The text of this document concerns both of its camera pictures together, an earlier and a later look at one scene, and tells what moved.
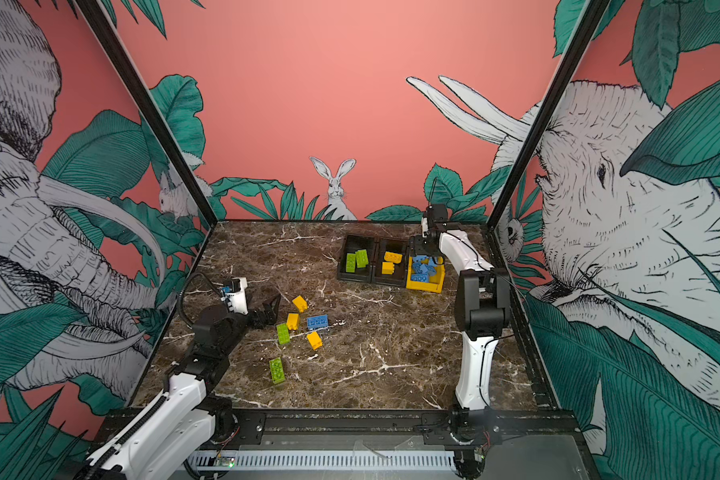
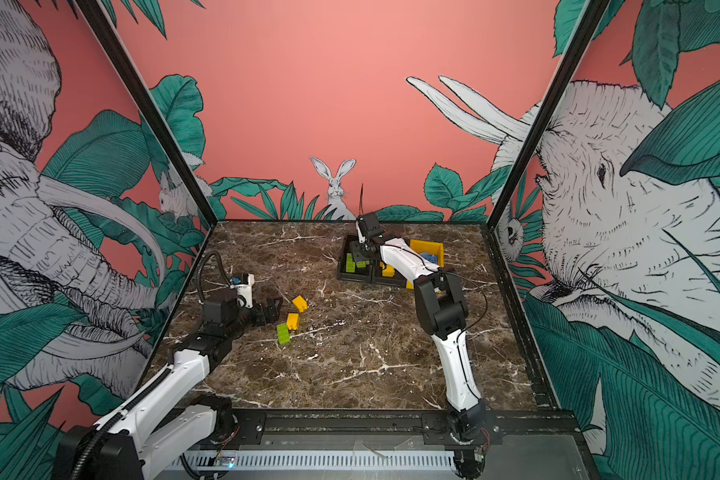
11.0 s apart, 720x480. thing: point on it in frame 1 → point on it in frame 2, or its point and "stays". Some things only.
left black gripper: x=270 y=316 stays
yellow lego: x=300 y=303 stays
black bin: x=395 y=245 stays
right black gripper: x=419 y=246 → x=360 y=243
